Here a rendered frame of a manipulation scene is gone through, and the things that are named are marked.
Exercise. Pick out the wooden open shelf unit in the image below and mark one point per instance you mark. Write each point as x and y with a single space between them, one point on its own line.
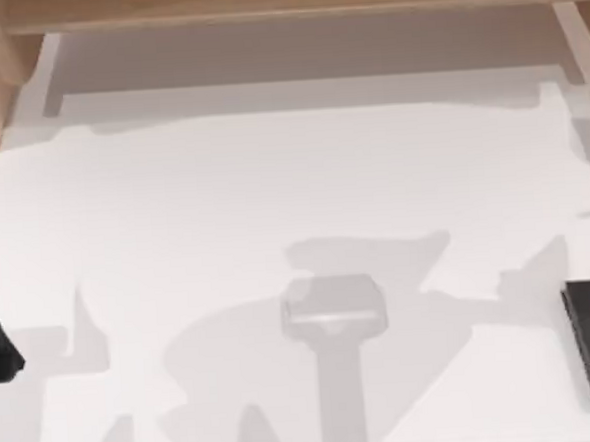
282 11

